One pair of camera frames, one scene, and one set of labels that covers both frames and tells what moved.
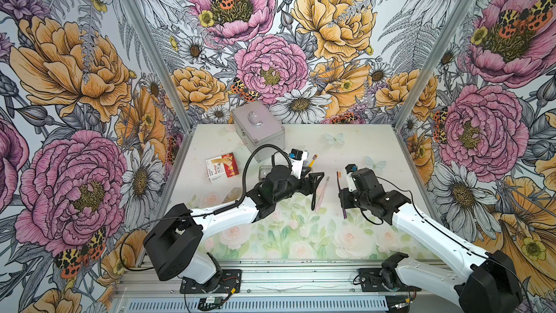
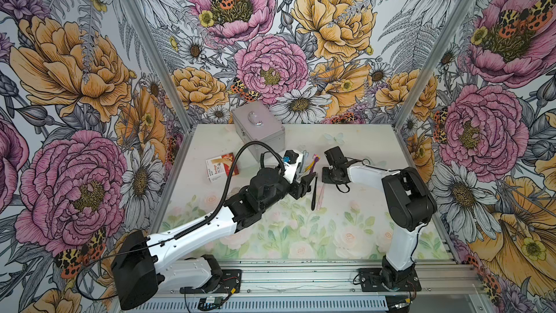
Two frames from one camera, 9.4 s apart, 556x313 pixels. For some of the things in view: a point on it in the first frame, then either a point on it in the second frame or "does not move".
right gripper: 344,194 to 325,179
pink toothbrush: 321,194 does not move
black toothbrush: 314,195 does not move
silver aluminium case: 256,126 does not move
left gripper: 308,184 does not move
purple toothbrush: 339,174 to 316,158
